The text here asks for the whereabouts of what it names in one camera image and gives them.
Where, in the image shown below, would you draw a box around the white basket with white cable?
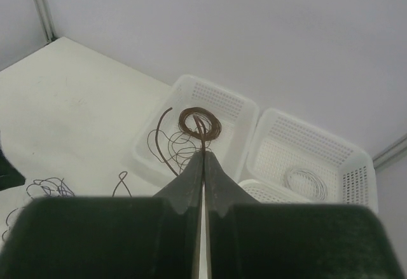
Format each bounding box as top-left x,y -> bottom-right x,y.
246,109 -> 378,212

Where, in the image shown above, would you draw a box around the brown cable coil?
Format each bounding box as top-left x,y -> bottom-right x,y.
177,107 -> 223,141

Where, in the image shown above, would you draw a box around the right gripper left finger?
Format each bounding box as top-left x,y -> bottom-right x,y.
1,153 -> 204,278

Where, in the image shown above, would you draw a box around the aluminium frame post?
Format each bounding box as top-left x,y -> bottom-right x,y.
373,134 -> 407,170
33,0 -> 58,44

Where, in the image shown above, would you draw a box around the cable bundle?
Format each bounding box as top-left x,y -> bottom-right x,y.
1,177 -> 76,242

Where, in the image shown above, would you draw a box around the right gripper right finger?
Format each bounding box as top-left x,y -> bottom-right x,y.
204,153 -> 404,278

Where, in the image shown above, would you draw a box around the left aluminium frame post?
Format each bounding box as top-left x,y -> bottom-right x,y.
33,0 -> 58,44

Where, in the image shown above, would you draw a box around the white basket with brown cables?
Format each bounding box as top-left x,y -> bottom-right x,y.
132,75 -> 259,186

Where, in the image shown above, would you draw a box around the white basket with purple cables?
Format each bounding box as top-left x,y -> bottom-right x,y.
238,179 -> 314,204

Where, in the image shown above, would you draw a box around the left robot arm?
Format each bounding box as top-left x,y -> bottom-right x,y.
0,151 -> 25,191

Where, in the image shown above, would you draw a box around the white cable coil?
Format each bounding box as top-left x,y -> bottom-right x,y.
284,167 -> 328,202

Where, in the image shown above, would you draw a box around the right aluminium frame post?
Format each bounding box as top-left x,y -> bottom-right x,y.
373,134 -> 407,170

